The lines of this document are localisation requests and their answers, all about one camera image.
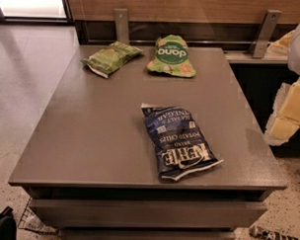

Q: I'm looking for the green rice chip bag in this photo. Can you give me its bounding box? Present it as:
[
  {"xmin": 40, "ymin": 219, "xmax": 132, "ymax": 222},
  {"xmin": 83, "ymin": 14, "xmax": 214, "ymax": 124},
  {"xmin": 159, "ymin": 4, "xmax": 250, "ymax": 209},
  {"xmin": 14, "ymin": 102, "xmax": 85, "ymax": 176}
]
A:
[{"xmin": 147, "ymin": 35, "xmax": 196, "ymax": 78}]

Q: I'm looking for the power strip on floor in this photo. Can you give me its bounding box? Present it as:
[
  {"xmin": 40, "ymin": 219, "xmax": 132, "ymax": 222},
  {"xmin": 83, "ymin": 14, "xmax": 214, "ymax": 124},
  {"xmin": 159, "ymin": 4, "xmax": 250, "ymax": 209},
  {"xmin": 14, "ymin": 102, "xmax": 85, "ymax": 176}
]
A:
[{"xmin": 249, "ymin": 225, "xmax": 300, "ymax": 240}]

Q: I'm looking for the left metal wall bracket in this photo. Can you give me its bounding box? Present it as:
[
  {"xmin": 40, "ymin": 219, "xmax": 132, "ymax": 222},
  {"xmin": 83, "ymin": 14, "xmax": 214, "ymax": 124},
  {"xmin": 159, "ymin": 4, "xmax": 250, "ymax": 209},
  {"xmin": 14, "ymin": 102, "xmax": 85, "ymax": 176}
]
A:
[{"xmin": 114, "ymin": 8, "xmax": 130, "ymax": 44}]

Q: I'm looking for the green Kettle chip bag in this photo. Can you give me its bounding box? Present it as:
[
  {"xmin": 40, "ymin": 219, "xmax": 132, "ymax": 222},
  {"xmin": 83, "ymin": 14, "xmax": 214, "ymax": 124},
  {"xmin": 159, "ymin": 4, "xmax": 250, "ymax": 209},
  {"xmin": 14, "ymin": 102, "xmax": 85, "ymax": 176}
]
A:
[{"xmin": 81, "ymin": 40, "xmax": 141, "ymax": 79}]

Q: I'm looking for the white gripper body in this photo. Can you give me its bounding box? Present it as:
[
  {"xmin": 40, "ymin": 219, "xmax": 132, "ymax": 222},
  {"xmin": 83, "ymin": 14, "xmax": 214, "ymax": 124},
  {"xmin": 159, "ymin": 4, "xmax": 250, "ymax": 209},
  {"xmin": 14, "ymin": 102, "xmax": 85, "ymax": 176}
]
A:
[{"xmin": 262, "ymin": 75, "xmax": 300, "ymax": 148}]

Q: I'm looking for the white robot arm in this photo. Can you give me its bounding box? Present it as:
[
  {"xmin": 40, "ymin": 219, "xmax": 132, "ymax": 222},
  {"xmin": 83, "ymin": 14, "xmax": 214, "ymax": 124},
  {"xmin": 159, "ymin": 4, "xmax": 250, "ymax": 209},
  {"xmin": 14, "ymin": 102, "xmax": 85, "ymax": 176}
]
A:
[{"xmin": 263, "ymin": 23, "xmax": 300, "ymax": 146}]

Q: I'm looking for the black bag on floor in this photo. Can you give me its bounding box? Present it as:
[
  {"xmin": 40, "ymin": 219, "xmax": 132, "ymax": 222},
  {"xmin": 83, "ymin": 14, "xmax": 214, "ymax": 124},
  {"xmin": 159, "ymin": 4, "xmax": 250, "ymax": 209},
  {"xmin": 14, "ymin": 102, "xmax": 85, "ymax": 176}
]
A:
[{"xmin": 0, "ymin": 206, "xmax": 17, "ymax": 240}]

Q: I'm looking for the wire basket on floor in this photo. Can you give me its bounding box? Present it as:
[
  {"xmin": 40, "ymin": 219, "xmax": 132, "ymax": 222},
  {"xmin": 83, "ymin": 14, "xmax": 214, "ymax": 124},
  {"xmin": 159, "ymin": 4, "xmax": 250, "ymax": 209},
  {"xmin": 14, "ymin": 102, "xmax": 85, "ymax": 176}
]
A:
[{"xmin": 18, "ymin": 199, "xmax": 58, "ymax": 235}]

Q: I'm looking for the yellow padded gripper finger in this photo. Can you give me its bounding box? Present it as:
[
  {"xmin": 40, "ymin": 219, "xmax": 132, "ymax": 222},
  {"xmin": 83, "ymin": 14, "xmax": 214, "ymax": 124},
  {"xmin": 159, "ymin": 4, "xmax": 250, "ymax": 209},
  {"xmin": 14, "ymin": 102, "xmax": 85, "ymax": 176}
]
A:
[{"xmin": 268, "ymin": 79, "xmax": 300, "ymax": 142}]

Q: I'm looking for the grey drawer cabinet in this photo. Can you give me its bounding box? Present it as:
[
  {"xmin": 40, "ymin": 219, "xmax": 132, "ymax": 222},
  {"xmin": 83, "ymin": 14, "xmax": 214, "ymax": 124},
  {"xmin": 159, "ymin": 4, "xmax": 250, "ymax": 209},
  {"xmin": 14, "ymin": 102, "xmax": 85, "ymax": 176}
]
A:
[{"xmin": 10, "ymin": 45, "xmax": 286, "ymax": 240}]

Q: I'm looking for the blue Kettle chip bag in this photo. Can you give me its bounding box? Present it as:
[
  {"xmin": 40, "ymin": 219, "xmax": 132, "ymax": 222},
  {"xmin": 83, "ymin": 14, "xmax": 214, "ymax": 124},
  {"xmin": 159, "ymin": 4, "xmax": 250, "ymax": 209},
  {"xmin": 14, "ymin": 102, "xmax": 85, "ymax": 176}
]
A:
[{"xmin": 141, "ymin": 103, "xmax": 222, "ymax": 181}]

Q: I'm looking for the right metal wall bracket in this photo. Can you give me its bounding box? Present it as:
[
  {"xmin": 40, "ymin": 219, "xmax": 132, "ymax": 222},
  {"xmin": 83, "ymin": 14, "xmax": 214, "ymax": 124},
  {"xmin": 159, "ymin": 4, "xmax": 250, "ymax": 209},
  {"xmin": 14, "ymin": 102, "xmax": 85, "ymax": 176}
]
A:
[{"xmin": 249, "ymin": 10, "xmax": 281, "ymax": 58}]

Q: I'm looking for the metal wall bracket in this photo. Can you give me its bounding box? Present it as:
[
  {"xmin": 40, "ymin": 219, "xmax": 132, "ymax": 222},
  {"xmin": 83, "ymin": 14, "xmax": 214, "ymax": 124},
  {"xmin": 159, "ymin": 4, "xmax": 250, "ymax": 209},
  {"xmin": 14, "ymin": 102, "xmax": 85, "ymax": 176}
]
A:
[
  {"xmin": 249, "ymin": 10, "xmax": 281, "ymax": 58},
  {"xmin": 114, "ymin": 8, "xmax": 130, "ymax": 44}
]

